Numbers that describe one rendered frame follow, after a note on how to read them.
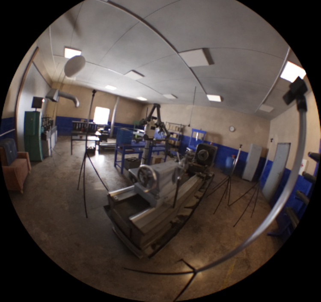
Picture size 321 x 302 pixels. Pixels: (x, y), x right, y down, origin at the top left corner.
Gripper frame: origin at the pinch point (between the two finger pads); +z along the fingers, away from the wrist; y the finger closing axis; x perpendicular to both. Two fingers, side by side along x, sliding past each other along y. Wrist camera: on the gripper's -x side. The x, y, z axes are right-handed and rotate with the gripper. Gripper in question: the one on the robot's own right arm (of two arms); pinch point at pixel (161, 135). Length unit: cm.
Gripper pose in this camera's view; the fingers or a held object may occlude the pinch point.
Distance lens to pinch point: 177.7
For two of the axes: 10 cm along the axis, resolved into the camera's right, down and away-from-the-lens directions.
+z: 1.9, 9.6, -2.0
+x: -7.2, 2.7, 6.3
